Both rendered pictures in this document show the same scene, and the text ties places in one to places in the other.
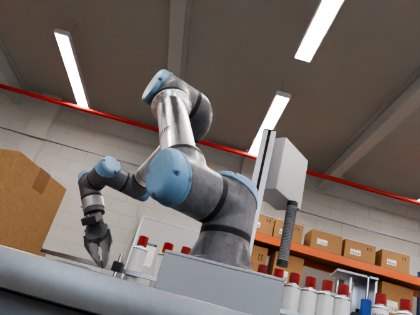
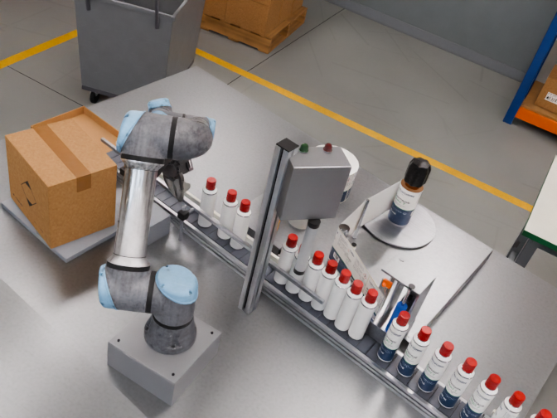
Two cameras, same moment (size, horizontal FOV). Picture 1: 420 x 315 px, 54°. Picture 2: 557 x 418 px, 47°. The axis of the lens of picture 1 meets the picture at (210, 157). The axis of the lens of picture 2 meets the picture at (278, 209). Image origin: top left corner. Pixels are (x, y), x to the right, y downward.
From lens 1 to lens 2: 1.83 m
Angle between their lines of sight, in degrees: 68
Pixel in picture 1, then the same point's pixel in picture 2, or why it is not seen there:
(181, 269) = (118, 354)
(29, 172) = (67, 188)
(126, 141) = not seen: outside the picture
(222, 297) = (141, 376)
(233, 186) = (158, 299)
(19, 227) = (82, 214)
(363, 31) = not seen: outside the picture
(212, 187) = (134, 306)
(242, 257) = (173, 339)
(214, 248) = (151, 333)
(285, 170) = (297, 199)
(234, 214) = (162, 316)
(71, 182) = not seen: outside the picture
